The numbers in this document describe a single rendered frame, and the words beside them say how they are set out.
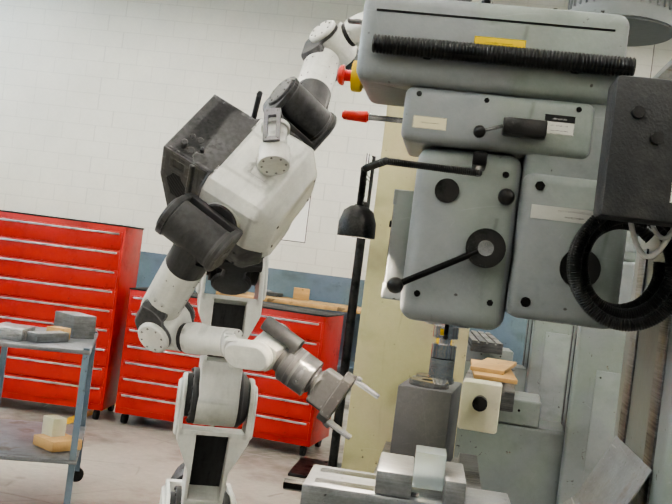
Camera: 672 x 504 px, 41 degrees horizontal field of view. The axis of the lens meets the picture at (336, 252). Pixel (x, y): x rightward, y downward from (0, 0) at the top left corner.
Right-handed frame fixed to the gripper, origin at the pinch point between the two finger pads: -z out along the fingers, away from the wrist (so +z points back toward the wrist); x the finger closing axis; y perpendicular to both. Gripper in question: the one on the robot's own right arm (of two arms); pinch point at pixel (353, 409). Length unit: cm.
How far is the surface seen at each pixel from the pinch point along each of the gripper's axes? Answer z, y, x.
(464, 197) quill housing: 4, -31, 48
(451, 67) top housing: 19, -35, 65
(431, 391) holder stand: -11.5, 5.2, 12.4
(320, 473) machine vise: -3.1, -36.6, -6.4
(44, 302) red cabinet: 248, 428, -140
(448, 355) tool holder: -9.8, -22.3, 22.4
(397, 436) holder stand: -11.1, 6.1, -0.1
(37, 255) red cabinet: 272, 426, -115
